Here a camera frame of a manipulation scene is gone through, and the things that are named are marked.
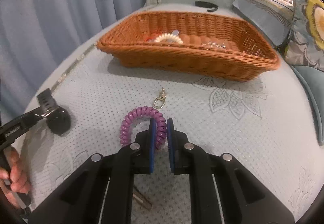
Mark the orange wicker basket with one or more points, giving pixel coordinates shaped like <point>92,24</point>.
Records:
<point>197,43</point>

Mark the striped blue pillow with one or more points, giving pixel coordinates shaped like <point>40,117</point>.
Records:
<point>272,17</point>

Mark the black strap band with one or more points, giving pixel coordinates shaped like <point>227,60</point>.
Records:
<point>211,7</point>

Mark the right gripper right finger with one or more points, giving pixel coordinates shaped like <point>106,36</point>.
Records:
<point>178,158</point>

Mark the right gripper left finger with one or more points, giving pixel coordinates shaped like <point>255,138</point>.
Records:
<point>144,159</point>

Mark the left hand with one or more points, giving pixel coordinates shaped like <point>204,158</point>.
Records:
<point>18,177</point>

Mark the light blue bedspread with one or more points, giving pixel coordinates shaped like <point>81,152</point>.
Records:
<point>267,124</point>

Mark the floral yellow blue pillow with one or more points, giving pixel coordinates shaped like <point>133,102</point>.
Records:
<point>305,45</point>

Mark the blue-grey curtain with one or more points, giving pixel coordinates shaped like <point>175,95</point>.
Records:
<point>37,35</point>

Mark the black wrist watch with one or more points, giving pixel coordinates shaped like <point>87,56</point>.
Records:
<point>57,118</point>

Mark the teal plain pillow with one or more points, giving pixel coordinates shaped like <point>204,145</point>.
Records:
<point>312,82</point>

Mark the gold square clasp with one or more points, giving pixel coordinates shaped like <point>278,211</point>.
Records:
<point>160,101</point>

